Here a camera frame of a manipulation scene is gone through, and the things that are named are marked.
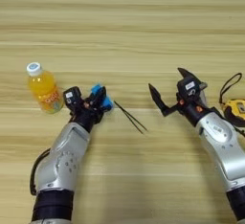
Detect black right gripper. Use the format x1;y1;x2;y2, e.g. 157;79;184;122
147;67;221;127

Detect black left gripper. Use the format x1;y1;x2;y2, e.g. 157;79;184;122
70;86;107;133

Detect yellow tape measure with strap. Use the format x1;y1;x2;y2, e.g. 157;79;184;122
218;72;245;128

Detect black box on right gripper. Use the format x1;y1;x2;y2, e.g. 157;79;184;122
176;76;203;101

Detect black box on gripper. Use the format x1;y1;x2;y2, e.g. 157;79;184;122
62;86;84;111
176;76;203;101

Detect black tweezers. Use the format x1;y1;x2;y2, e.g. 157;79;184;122
113;101;148;135

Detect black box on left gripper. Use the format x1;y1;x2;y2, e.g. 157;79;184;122
62;86;84;111

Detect orange juice bottle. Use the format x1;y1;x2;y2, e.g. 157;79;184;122
26;61;65;115

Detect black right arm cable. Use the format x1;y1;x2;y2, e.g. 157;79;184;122
234;125;245;138

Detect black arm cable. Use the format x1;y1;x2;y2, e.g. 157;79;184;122
234;125;245;138
29;147;52;197

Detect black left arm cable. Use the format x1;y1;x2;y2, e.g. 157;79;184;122
29;147;52;197

